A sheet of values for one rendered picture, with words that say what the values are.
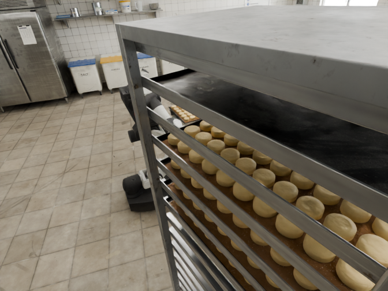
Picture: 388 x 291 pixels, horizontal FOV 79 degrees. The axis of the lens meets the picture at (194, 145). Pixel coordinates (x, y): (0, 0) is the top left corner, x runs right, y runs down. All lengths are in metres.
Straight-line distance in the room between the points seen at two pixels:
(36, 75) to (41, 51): 0.50
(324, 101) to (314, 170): 0.09
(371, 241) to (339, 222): 0.05
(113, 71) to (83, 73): 0.61
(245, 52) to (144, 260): 2.08
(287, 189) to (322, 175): 0.23
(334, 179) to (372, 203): 0.04
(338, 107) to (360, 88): 0.05
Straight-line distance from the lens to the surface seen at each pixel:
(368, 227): 0.56
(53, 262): 2.56
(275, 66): 0.27
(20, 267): 2.69
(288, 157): 0.33
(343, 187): 0.31
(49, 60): 5.52
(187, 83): 0.63
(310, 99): 0.29
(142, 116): 0.68
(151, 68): 5.69
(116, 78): 5.72
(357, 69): 0.23
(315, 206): 0.52
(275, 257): 0.55
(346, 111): 0.27
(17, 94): 5.91
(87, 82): 5.79
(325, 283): 0.44
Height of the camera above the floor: 1.87
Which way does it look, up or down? 33 degrees down
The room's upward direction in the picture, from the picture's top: 4 degrees counter-clockwise
